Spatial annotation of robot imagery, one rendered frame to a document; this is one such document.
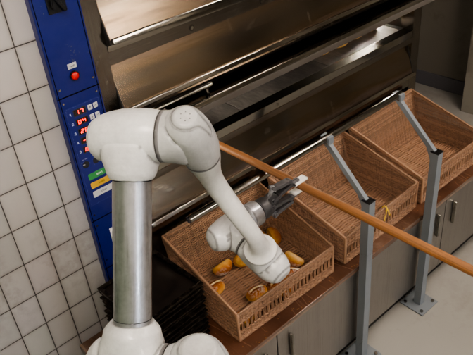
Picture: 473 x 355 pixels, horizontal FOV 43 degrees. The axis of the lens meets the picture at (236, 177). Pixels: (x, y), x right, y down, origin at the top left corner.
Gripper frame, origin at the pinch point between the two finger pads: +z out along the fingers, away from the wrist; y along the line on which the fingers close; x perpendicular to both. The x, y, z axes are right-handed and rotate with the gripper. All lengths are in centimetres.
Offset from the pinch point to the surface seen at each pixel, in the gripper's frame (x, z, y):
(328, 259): -4, 21, 52
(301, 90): -53, 59, 3
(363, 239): 5, 33, 44
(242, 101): -64, 33, 2
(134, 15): -53, -22, -57
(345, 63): -53, 92, 1
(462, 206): 3, 122, 78
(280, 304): -4, -8, 57
